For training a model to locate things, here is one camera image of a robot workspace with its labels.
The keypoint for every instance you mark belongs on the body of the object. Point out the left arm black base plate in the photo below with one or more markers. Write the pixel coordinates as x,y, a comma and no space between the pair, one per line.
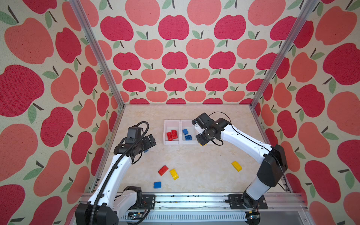
147,201

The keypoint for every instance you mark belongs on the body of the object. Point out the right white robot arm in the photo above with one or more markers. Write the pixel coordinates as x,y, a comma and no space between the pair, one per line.
272,159

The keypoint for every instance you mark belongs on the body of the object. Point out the left aluminium corner post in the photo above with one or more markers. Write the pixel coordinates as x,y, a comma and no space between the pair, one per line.
86,27

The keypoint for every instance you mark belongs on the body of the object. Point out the red lego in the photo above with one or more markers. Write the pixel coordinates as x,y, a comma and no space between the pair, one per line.
174,134
163,170
169,136

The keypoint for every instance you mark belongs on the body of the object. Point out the aluminium corner post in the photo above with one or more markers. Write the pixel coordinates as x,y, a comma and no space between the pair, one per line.
305,12
86,27

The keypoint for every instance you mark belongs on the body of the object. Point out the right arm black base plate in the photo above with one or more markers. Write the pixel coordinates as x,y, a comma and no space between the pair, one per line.
239,201

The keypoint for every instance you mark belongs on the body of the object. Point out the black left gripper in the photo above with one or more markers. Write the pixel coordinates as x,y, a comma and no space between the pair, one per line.
148,144

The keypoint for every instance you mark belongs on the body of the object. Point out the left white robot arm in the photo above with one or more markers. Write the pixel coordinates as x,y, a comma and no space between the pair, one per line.
105,207

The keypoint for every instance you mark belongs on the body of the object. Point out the white plastic bin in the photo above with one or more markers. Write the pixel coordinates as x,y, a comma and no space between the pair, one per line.
188,133
170,125

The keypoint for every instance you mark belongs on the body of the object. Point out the left white plastic bin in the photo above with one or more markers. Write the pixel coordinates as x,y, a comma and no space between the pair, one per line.
170,125

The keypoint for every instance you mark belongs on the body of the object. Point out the right aluminium corner post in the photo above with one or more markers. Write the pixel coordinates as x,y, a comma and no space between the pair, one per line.
305,12

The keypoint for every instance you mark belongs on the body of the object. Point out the middle white plastic bin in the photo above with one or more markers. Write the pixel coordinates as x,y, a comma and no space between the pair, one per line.
188,133

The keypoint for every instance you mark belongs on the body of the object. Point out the blue lego front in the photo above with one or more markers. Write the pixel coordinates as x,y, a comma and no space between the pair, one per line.
157,185

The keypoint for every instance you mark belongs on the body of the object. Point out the aluminium front rail frame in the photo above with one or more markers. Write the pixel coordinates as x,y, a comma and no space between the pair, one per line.
210,209

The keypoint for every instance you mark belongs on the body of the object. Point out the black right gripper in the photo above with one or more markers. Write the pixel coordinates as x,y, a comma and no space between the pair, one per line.
200,141

